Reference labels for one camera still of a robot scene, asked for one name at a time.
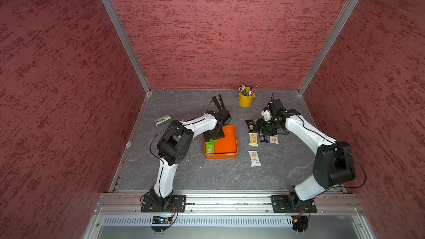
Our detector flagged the cream cookie pack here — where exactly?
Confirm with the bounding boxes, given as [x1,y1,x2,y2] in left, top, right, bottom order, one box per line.
[249,132,259,147]

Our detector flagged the orange storage box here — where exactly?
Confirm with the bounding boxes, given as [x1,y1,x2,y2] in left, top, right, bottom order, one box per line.
[204,125,238,159]

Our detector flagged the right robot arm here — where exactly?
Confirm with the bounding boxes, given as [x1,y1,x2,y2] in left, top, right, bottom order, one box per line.
[256,110,356,212]

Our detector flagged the aluminium front rail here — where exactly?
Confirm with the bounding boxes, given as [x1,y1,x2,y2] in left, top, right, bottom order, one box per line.
[94,191,365,216]

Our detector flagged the white cookie pack bottom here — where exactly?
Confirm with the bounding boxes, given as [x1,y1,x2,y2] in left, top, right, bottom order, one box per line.
[248,150,261,167]

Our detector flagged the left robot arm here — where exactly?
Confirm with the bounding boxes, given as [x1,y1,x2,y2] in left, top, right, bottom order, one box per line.
[151,108,231,205]

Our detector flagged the green cookie pack bottom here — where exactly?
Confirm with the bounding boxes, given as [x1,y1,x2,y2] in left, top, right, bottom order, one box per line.
[204,139,217,155]

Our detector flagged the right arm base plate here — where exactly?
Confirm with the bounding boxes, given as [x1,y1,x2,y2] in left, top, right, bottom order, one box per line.
[270,194,317,214]

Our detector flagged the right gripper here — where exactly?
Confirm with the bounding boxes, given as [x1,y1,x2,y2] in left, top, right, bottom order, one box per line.
[252,117,282,136]

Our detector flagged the black cookie pack top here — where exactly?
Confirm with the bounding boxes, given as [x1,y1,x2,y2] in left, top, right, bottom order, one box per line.
[245,119,255,133]

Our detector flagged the black cookie pack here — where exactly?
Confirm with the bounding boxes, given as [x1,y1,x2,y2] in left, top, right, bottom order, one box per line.
[245,119,255,133]
[260,135,269,143]

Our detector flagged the yellow pen cup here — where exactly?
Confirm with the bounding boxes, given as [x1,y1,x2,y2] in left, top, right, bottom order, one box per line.
[238,93,255,108]

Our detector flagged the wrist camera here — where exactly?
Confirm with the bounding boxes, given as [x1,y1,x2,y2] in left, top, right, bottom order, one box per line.
[261,99,286,122]
[216,108,231,126]

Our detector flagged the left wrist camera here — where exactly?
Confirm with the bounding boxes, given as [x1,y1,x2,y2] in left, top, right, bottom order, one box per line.
[216,108,231,126]

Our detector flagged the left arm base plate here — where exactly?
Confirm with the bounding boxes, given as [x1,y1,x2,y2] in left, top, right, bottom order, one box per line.
[141,194,187,213]

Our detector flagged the pens in cup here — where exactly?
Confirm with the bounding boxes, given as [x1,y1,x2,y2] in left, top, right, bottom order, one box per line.
[239,86,257,97]

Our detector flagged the white cookie pack sideways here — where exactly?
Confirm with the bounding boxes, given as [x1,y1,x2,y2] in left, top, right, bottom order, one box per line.
[269,135,279,145]

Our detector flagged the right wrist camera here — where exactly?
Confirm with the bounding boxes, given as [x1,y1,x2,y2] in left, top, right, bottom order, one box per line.
[261,99,286,122]

